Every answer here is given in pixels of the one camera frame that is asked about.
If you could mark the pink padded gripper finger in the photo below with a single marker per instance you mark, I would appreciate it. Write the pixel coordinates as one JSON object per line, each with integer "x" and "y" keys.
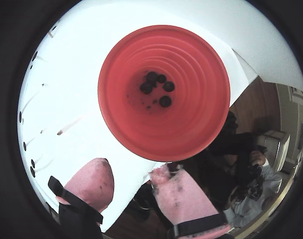
{"x": 91, "y": 184}
{"x": 181, "y": 196}

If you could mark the red collapsible silicone cup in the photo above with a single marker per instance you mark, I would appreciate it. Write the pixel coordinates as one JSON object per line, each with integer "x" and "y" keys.
{"x": 191, "y": 112}

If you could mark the person in grey sweater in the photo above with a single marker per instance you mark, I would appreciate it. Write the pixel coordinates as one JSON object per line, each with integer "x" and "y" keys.
{"x": 263, "y": 184}

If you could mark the white foam block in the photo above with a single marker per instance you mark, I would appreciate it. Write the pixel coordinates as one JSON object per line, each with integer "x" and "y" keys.
{"x": 66, "y": 87}

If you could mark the white cabinet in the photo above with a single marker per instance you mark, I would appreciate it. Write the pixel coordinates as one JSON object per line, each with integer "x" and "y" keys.
{"x": 276, "y": 147}

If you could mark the thin wooden stick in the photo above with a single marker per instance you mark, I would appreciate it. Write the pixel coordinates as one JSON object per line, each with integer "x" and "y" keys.
{"x": 52, "y": 31}

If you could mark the white paper sheet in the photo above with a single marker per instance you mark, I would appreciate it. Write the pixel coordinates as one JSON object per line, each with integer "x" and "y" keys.
{"x": 266, "y": 37}

